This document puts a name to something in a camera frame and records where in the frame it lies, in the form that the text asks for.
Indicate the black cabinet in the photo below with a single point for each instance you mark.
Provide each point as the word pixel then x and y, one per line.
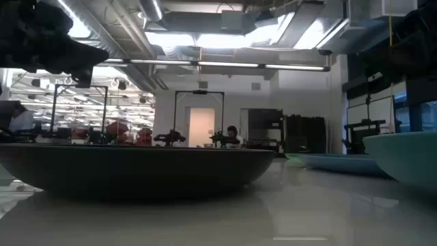
pixel 305 133

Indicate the black rolling stand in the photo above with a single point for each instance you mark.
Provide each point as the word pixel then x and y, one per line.
pixel 362 127

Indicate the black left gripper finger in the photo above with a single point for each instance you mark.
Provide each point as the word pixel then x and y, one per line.
pixel 85 56
pixel 82 78

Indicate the long ceiling light bar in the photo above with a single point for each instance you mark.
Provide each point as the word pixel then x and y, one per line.
pixel 227 64

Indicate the pale door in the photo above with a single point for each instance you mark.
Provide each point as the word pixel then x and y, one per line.
pixel 201 126

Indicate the black plastic plate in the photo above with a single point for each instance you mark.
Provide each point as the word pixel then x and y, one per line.
pixel 136 171

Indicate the black gantry frame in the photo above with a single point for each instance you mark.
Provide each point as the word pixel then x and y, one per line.
pixel 199 92
pixel 54 109

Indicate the glass window wall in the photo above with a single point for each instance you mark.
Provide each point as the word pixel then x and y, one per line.
pixel 428 116

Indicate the seated person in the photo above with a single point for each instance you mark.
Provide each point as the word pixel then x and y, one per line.
pixel 233 131

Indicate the black background robot arm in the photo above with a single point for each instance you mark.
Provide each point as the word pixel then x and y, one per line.
pixel 169 137
pixel 222 139

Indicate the translucent green plastic plate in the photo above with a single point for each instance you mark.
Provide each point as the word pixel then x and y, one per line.
pixel 293 159

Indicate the grey ceiling box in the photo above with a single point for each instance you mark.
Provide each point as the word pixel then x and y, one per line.
pixel 232 20

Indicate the black shelving rack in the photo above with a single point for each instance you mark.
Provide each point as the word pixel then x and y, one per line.
pixel 264 119

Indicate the dark computer monitor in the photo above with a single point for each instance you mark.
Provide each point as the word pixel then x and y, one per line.
pixel 6 114

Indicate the silver ventilation duct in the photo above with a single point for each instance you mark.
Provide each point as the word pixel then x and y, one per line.
pixel 152 10

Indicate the person at monitor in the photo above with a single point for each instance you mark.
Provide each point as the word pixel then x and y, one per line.
pixel 22 121

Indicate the red machine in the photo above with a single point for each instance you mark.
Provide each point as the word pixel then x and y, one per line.
pixel 117 129
pixel 145 136

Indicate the blue plastic plate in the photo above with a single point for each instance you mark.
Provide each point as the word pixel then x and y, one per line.
pixel 341 165

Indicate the teal plastic plate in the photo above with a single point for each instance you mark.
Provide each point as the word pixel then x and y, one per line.
pixel 409 157

